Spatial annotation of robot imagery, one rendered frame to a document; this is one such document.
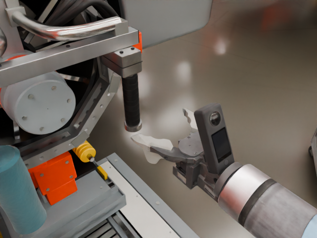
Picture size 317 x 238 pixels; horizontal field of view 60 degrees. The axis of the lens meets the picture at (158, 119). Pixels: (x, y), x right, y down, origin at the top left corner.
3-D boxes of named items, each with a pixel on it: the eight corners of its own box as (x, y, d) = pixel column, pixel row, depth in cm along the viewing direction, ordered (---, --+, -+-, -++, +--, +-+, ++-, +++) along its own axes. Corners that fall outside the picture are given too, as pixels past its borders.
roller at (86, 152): (63, 121, 113) (61, 109, 109) (101, 161, 95) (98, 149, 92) (50, 126, 110) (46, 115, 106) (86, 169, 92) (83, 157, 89)
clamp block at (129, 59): (119, 57, 65) (117, 36, 62) (143, 72, 60) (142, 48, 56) (101, 63, 62) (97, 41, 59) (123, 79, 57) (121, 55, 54)
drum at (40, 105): (48, 86, 78) (34, 38, 69) (84, 122, 65) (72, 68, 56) (-5, 104, 71) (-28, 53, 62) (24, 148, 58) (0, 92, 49)
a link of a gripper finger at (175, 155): (147, 157, 51) (195, 166, 49) (147, 151, 50) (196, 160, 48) (154, 140, 54) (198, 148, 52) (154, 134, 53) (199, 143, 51)
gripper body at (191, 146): (169, 172, 56) (214, 212, 48) (170, 141, 50) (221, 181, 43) (195, 155, 60) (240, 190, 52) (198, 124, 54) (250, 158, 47)
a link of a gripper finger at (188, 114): (181, 125, 65) (188, 152, 58) (182, 104, 61) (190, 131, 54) (194, 124, 65) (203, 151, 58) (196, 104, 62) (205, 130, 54)
